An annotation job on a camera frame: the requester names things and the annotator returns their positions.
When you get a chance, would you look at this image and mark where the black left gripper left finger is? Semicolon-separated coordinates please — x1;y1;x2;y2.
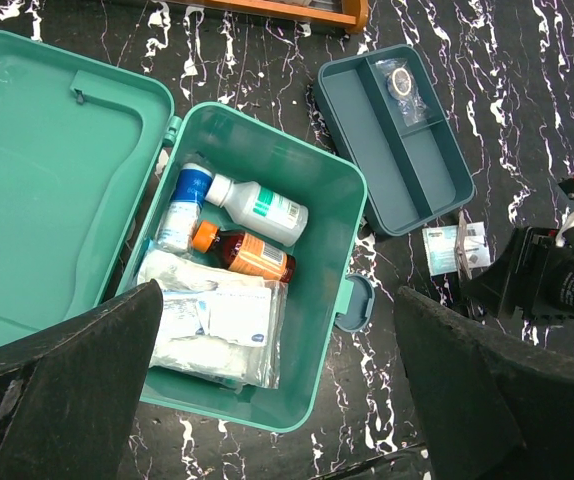
0;281;163;479

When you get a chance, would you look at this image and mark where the green plastic medicine box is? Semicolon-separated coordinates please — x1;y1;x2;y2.
0;30;367;433

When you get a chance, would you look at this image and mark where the small white blue card packet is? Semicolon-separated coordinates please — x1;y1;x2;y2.
422;222;492;276

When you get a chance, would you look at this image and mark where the small blue-capped bottle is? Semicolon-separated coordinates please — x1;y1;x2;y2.
156;162;213;254

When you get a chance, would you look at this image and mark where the white blue cotton packet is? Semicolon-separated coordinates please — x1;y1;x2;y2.
136;248;218;292

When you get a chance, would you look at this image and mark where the orange wooden shelf rack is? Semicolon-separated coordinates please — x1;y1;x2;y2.
176;0;370;34

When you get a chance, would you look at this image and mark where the clear bag of swabs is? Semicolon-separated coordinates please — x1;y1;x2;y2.
150;282;287;390

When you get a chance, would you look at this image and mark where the blue divided tray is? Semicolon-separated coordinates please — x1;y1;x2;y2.
313;45;475;237

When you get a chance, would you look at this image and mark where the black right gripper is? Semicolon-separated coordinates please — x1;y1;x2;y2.
459;227;574;324

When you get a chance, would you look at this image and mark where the brown orange-label bottle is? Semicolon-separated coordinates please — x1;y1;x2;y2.
192;221;296;283

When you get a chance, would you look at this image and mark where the white green-label bottle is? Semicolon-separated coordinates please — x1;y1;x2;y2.
205;174;309;247

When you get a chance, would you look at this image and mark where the small clear tape bag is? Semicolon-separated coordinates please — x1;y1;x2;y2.
375;58;432;127

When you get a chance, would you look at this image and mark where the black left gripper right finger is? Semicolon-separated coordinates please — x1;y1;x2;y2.
394;287;574;479

